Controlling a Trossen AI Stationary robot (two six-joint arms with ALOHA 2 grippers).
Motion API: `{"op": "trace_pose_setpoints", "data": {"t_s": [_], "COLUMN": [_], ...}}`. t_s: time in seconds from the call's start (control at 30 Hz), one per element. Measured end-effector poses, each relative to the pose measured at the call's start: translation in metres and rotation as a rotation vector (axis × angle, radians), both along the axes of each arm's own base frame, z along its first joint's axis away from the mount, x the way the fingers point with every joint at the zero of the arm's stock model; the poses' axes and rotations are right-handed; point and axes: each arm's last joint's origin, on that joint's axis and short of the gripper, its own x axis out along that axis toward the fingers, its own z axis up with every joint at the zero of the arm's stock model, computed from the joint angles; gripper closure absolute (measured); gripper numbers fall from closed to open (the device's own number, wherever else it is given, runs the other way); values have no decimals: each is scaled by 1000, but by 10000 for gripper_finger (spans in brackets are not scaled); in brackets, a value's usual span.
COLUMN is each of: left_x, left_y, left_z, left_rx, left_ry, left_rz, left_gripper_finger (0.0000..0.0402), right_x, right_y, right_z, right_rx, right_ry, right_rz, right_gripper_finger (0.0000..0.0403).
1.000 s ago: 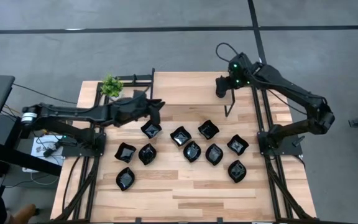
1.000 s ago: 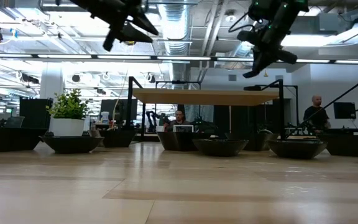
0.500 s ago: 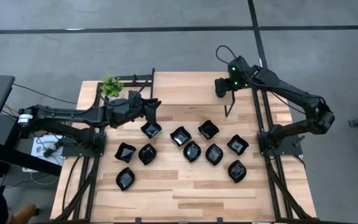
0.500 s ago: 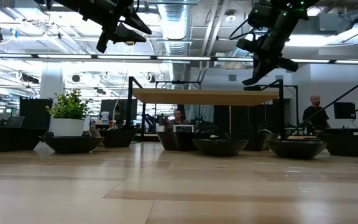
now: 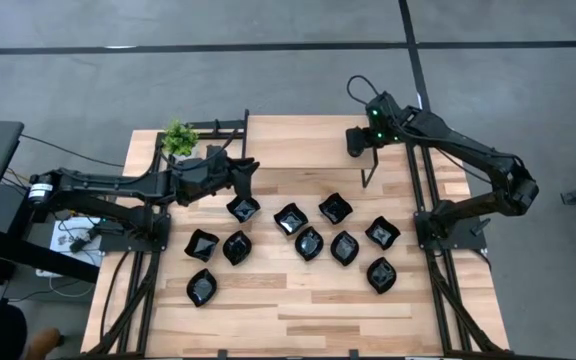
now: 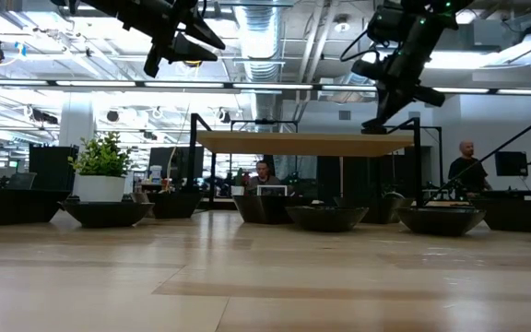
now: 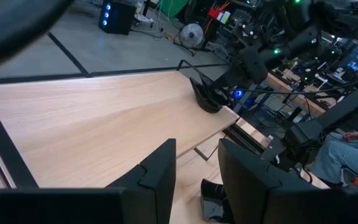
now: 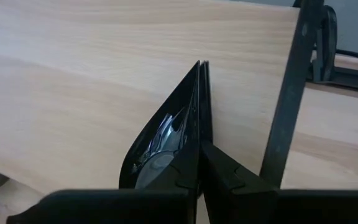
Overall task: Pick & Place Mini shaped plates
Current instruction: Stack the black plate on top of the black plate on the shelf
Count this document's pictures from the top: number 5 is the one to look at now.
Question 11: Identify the black metal shelf frame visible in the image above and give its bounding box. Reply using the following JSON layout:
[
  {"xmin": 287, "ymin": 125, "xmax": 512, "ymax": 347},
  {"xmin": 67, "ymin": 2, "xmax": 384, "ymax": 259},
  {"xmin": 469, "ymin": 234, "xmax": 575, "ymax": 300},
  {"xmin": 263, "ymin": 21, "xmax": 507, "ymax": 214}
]
[{"xmin": 185, "ymin": 108, "xmax": 380, "ymax": 190}]

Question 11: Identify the white paper sheet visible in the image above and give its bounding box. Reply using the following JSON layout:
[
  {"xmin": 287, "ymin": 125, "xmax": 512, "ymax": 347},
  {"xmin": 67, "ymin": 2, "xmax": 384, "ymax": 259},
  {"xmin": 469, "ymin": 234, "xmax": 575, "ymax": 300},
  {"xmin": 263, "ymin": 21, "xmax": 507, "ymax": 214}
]
[{"xmin": 48, "ymin": 216, "xmax": 105, "ymax": 269}]

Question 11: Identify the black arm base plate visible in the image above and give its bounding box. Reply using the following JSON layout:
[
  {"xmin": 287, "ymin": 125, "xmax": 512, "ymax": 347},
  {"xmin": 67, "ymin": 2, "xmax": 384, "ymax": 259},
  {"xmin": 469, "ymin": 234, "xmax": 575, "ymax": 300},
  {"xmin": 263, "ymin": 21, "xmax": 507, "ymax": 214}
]
[
  {"xmin": 413, "ymin": 208, "xmax": 488, "ymax": 252},
  {"xmin": 99, "ymin": 213, "xmax": 173, "ymax": 254}
]

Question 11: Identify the raised wooden shelf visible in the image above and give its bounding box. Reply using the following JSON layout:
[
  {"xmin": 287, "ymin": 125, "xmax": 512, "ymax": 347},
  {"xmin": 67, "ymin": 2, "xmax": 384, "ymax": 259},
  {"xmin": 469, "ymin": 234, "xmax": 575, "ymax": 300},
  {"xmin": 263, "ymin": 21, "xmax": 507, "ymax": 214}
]
[{"xmin": 244, "ymin": 115, "xmax": 377, "ymax": 170}]

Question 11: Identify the black floor cable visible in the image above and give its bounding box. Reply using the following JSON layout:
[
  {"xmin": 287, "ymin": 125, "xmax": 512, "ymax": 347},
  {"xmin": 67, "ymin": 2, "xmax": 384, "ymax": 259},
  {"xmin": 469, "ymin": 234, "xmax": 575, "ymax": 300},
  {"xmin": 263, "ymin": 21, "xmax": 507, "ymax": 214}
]
[{"xmin": 19, "ymin": 132, "xmax": 125, "ymax": 169}]

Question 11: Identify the white power strip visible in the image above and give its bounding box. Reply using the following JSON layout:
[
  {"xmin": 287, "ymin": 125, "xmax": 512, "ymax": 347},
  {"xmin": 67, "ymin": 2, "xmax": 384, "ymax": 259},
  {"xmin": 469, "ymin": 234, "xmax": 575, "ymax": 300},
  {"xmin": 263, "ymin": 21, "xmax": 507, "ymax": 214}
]
[{"xmin": 34, "ymin": 266, "xmax": 72, "ymax": 280}]

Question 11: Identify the black aluminium table frame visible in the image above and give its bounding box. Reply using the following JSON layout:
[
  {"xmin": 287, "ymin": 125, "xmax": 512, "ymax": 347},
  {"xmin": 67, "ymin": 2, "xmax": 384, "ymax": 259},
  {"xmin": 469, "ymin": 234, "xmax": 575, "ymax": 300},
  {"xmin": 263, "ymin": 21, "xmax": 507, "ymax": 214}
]
[
  {"xmin": 405, "ymin": 143, "xmax": 510, "ymax": 357},
  {"xmin": 81, "ymin": 128, "xmax": 173, "ymax": 357}
]

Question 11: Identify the green plant in white pot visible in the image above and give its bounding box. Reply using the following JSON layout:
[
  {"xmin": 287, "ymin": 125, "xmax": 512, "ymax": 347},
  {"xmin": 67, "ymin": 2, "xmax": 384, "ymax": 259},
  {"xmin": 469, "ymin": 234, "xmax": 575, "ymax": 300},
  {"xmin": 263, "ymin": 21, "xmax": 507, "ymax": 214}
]
[{"xmin": 161, "ymin": 118, "xmax": 200, "ymax": 161}]

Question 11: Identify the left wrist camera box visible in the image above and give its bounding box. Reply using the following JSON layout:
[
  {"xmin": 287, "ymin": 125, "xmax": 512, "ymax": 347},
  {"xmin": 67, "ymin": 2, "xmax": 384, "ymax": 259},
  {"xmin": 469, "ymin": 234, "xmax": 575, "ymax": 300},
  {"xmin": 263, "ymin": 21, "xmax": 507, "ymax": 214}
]
[{"xmin": 206, "ymin": 144, "xmax": 228, "ymax": 165}]

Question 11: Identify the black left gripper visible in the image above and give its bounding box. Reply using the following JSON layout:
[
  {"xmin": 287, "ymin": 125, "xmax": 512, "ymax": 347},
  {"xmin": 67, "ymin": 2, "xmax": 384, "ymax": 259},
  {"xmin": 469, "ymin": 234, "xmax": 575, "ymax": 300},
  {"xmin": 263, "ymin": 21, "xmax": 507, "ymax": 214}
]
[{"xmin": 170, "ymin": 155, "xmax": 262, "ymax": 207}]

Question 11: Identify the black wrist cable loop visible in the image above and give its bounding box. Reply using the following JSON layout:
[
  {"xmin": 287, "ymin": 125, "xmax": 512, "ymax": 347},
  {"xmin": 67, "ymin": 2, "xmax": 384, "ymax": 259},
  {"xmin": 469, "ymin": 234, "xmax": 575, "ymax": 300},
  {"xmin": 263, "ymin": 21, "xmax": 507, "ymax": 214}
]
[{"xmin": 345, "ymin": 74, "xmax": 387, "ymax": 109}]

